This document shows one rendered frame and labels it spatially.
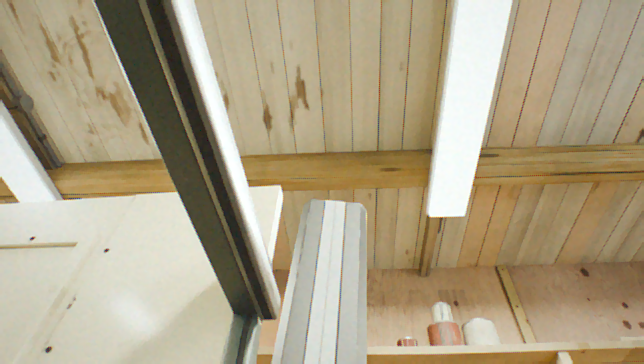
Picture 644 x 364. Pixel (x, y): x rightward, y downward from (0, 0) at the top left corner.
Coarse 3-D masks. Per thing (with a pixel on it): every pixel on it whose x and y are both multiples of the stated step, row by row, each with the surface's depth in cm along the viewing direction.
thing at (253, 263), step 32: (160, 0) 32; (160, 32) 32; (192, 32) 32; (192, 64) 32; (192, 96) 38; (192, 128) 36; (224, 128) 39; (224, 160) 38; (224, 192) 45; (224, 224) 44; (256, 224) 48; (256, 256) 48; (256, 288) 56
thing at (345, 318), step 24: (336, 216) 10; (360, 216) 10; (336, 240) 9; (360, 240) 10; (336, 264) 9; (360, 264) 9; (336, 288) 8; (360, 288) 8; (336, 312) 8; (360, 312) 8; (336, 336) 7; (360, 336) 7; (336, 360) 7; (360, 360) 7
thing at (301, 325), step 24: (312, 216) 10; (312, 240) 9; (312, 264) 9; (288, 288) 8; (312, 288) 8; (288, 312) 8; (312, 312) 8; (288, 336) 7; (312, 336) 7; (288, 360) 7; (312, 360) 7
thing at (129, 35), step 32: (96, 0) 29; (128, 0) 29; (192, 0) 39; (128, 32) 31; (128, 64) 32; (160, 64) 32; (160, 96) 34; (160, 128) 36; (192, 160) 39; (192, 192) 41; (192, 224) 45; (224, 256) 48; (224, 288) 53
